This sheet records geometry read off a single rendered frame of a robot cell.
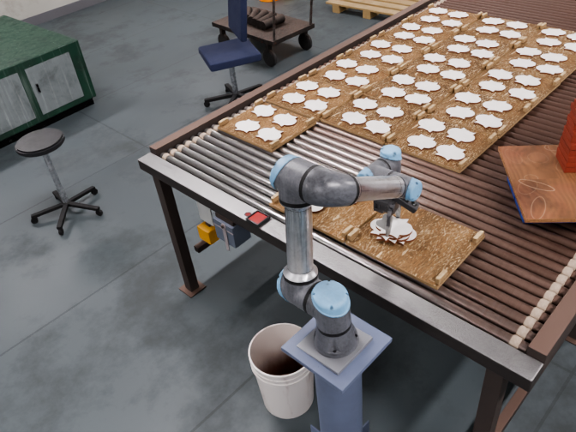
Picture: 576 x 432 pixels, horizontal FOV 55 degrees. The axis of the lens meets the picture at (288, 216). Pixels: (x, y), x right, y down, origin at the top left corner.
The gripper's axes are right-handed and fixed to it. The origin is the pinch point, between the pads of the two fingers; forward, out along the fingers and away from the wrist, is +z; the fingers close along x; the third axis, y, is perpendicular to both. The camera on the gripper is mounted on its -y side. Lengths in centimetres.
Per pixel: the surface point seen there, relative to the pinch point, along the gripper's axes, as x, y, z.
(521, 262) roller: -5.9, -47.1, 6.3
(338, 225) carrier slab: 3.2, 22.5, 4.2
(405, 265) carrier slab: 14.1, -10.1, 4.2
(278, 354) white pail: 22, 49, 81
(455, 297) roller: 20.7, -30.5, 6.2
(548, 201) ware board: -29, -50, -6
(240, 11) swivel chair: -230, 223, 13
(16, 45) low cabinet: -147, 421, 32
